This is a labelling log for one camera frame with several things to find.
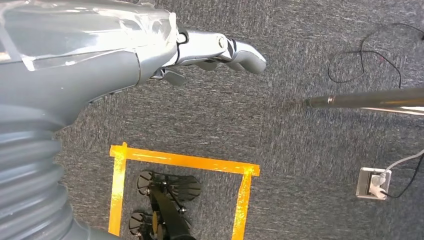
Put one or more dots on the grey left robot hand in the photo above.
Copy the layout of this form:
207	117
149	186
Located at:
66	79

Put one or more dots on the steel workbench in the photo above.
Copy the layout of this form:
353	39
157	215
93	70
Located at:
364	101

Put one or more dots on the yellow floor tape square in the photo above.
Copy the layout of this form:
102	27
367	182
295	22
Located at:
185	160

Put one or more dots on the black robot foot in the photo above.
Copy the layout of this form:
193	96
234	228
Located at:
169	212

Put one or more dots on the steel floor socket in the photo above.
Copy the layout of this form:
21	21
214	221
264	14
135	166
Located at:
364	185

